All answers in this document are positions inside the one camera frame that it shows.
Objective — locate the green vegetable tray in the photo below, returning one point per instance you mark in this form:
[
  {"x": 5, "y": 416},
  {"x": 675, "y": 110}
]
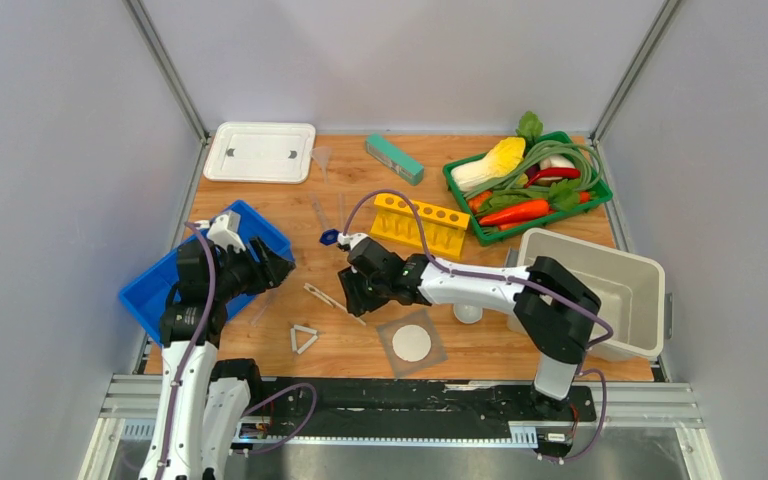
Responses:
[{"x": 567, "y": 198}]

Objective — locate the orange carrot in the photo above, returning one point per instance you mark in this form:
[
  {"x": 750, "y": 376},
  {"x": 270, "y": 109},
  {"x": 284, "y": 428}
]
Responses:
[{"x": 518, "y": 213}]

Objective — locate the green leafy vegetable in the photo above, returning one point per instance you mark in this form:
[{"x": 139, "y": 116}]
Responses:
[{"x": 529, "y": 127}]

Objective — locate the white clay triangle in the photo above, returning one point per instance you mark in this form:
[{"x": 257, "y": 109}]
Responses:
[{"x": 302, "y": 338}]

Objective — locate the clear test tube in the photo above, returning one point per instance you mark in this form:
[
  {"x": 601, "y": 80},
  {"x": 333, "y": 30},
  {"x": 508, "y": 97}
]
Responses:
[{"x": 263, "y": 306}]

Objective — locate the yellow test tube rack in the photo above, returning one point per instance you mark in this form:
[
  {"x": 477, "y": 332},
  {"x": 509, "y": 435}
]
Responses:
[{"x": 444, "y": 229}]

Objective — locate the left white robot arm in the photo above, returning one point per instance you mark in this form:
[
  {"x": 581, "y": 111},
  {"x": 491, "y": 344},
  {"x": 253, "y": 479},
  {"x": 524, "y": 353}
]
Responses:
[{"x": 202, "y": 397}]

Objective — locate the teal rectangular box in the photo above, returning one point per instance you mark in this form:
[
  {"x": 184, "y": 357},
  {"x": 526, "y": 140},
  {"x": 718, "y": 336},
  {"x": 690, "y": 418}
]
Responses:
[{"x": 395, "y": 159}]

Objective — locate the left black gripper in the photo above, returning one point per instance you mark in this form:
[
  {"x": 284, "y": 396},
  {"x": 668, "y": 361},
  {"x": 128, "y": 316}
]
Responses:
[{"x": 261, "y": 278}]

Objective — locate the clear glass funnel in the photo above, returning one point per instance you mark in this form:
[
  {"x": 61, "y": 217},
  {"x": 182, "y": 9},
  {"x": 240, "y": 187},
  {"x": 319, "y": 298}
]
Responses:
[{"x": 321, "y": 156}]

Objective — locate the wooden test tube clamp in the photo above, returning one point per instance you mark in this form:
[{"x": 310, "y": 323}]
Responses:
[{"x": 322, "y": 296}]

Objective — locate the tube with blue cap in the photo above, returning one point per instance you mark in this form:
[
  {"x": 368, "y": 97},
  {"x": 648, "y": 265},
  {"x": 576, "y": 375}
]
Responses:
[{"x": 329, "y": 234}]

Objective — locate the red chili pepper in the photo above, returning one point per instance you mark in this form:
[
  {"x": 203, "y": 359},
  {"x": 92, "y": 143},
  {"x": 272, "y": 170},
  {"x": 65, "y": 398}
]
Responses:
[{"x": 548, "y": 176}]

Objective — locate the wire gauze with white disc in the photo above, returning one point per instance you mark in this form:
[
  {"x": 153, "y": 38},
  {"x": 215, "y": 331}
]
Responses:
[{"x": 411, "y": 344}]

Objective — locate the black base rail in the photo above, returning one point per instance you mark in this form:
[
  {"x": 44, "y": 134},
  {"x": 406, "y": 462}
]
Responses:
[{"x": 405, "y": 409}]

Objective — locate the green long beans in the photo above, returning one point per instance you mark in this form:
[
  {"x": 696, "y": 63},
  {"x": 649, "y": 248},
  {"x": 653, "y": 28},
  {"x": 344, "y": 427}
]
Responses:
[{"x": 545, "y": 154}]

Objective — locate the napa cabbage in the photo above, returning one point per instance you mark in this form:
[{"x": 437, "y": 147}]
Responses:
[{"x": 501, "y": 160}]

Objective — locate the beige plastic tub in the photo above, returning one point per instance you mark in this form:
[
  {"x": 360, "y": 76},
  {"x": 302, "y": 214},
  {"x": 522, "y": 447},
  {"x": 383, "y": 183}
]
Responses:
[{"x": 631, "y": 289}]

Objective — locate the white tray lid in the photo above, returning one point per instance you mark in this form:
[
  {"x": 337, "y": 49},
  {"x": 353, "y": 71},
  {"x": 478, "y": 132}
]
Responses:
[{"x": 260, "y": 152}]

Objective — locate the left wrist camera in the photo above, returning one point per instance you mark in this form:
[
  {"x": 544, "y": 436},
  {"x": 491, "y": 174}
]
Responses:
[{"x": 223, "y": 232}]

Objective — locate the white evaporating dish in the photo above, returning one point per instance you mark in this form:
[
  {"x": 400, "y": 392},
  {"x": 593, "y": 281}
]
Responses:
[{"x": 467, "y": 314}]

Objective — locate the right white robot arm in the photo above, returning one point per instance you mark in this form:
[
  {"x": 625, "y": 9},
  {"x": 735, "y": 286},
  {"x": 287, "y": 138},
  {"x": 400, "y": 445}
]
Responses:
[{"x": 556, "y": 310}]

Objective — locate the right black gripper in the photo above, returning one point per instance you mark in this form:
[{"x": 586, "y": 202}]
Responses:
[{"x": 357, "y": 303}]

